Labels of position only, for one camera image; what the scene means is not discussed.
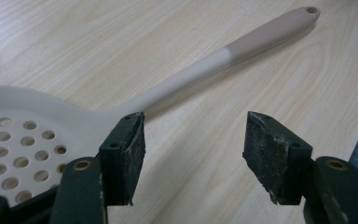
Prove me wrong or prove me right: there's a white slotted skimmer spoon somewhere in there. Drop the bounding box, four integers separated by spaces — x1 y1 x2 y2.
0 6 321 208

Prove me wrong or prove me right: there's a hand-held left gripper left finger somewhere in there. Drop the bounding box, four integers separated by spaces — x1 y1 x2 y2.
98 111 146 207

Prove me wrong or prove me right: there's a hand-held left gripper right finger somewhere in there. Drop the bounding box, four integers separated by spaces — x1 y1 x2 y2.
241 111 313 206

